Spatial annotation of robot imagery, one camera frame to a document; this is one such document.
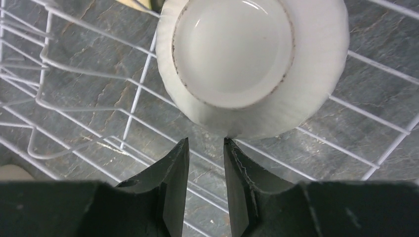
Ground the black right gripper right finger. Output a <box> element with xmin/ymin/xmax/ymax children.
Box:
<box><xmin>223</xmin><ymin>139</ymin><xmax>419</xmax><ymax>237</ymax></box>

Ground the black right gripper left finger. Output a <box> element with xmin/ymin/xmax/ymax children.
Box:
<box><xmin>0</xmin><ymin>138</ymin><xmax>189</xmax><ymax>237</ymax></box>

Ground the white wire dish rack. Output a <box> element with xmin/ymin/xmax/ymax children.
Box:
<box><xmin>0</xmin><ymin>0</ymin><xmax>419</xmax><ymax>237</ymax></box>

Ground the cream floral plate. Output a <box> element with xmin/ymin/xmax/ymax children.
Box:
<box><xmin>116</xmin><ymin>0</ymin><xmax>165</xmax><ymax>13</ymax></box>

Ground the white round bowl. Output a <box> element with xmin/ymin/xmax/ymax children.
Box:
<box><xmin>156</xmin><ymin>0</ymin><xmax>350</xmax><ymax>140</ymax></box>

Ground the small white blue cup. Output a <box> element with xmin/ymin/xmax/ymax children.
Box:
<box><xmin>0</xmin><ymin>164</ymin><xmax>35</xmax><ymax>181</ymax></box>

